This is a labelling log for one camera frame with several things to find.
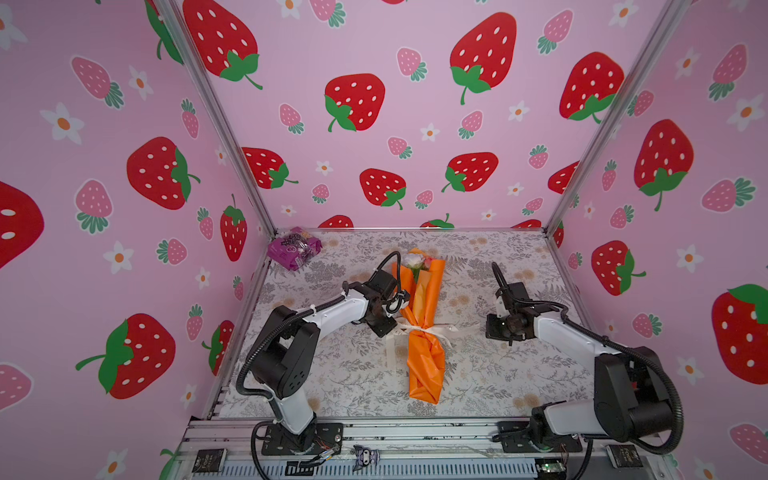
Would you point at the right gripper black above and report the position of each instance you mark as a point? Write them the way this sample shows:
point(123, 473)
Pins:
point(489, 328)

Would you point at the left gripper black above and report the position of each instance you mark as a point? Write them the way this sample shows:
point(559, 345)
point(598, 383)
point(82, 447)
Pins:
point(383, 330)

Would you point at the orange wrapping paper sheet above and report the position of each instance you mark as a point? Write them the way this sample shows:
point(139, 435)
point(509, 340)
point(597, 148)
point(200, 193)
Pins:
point(426, 355)

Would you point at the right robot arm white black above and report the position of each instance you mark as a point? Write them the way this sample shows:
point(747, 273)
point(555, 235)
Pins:
point(634, 400)

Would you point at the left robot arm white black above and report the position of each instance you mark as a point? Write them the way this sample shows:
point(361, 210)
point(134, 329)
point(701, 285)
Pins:
point(279, 362)

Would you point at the purple plastic snack bag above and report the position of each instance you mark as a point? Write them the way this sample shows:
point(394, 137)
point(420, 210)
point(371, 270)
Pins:
point(294, 249)

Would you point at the small purple figure charm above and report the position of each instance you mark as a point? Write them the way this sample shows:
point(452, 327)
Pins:
point(365, 457)

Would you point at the right black label plate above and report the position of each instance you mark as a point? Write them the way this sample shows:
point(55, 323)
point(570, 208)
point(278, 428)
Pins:
point(624, 456)

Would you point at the black label plate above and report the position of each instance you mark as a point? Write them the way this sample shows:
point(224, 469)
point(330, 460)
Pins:
point(209, 461)
point(624, 456)

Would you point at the left black label plate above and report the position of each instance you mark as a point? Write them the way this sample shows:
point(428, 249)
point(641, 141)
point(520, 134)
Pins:
point(209, 461)

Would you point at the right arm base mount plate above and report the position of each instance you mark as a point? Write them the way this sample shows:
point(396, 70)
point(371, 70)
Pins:
point(523, 436)

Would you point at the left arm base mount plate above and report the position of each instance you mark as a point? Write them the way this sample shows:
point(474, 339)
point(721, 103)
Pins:
point(316, 439)

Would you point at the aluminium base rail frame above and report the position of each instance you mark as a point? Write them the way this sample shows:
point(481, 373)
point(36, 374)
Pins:
point(410, 448)

